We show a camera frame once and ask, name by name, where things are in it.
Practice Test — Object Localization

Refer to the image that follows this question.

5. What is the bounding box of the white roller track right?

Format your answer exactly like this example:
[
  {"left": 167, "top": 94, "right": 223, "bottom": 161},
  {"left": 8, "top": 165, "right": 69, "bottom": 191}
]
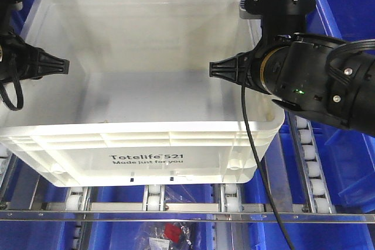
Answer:
[{"left": 287, "top": 113, "right": 336, "bottom": 214}]

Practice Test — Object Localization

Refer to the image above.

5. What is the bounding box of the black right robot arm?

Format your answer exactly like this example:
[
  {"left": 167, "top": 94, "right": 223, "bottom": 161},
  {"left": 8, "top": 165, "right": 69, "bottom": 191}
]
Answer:
[{"left": 209, "top": 0, "right": 374, "bottom": 136}]

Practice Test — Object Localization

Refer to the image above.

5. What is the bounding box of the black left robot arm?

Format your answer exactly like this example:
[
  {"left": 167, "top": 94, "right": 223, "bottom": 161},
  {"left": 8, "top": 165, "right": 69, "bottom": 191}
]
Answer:
[{"left": 1, "top": 0, "right": 70, "bottom": 83}]

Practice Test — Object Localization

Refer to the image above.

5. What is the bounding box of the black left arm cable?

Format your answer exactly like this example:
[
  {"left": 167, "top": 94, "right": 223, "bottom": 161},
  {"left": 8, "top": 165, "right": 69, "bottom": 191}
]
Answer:
[{"left": 0, "top": 56, "right": 25, "bottom": 112}]

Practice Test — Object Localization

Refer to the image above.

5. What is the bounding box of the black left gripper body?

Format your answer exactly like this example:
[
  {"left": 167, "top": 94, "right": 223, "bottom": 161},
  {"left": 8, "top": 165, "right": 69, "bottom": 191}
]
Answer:
[{"left": 1, "top": 32, "right": 44, "bottom": 82}]

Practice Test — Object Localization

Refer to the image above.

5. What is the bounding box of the white roller track middle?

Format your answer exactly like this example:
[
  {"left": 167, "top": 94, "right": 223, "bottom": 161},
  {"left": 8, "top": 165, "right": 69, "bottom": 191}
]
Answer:
[{"left": 142, "top": 184, "right": 165, "bottom": 211}]

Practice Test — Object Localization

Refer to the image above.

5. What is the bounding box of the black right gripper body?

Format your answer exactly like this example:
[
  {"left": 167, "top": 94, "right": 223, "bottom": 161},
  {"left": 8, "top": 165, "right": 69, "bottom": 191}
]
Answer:
[{"left": 244, "top": 36, "right": 292, "bottom": 95}]

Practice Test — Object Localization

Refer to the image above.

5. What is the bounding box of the blue bin with bagged parts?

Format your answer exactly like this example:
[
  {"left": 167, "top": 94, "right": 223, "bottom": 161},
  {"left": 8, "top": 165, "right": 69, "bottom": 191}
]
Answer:
[{"left": 88, "top": 184, "right": 216, "bottom": 249}]

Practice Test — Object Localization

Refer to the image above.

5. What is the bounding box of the blue storage bin right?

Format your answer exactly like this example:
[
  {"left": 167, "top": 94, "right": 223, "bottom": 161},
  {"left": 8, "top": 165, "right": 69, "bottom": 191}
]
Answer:
[{"left": 309, "top": 0, "right": 374, "bottom": 213}]

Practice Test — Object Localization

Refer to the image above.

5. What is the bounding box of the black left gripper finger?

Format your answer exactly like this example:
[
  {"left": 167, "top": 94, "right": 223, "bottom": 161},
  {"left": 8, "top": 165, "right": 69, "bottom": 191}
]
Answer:
[{"left": 37, "top": 49, "right": 70, "bottom": 76}]

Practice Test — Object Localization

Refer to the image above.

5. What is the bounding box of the grey metal shelf frame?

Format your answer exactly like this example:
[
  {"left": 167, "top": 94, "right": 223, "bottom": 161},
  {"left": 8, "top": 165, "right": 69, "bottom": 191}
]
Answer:
[{"left": 0, "top": 201, "right": 375, "bottom": 224}]

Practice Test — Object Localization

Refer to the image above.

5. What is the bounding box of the white plastic tote box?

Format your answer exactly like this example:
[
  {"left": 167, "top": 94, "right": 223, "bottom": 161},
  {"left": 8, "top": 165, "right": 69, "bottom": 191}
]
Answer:
[{"left": 1, "top": 0, "right": 284, "bottom": 187}]

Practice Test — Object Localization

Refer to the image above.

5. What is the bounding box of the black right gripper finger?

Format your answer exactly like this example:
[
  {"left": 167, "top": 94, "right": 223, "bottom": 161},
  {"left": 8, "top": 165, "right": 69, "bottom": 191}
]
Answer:
[{"left": 209, "top": 52, "right": 252, "bottom": 85}]

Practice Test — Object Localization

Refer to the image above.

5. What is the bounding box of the black hanging cable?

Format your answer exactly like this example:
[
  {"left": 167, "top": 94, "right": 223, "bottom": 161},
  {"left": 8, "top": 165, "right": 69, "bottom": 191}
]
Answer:
[{"left": 241, "top": 83, "right": 296, "bottom": 250}]

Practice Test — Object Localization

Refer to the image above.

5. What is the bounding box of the white roller track center-right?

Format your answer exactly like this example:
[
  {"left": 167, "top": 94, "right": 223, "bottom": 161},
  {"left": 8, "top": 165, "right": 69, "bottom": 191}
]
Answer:
[{"left": 218, "top": 183, "right": 244, "bottom": 250}]

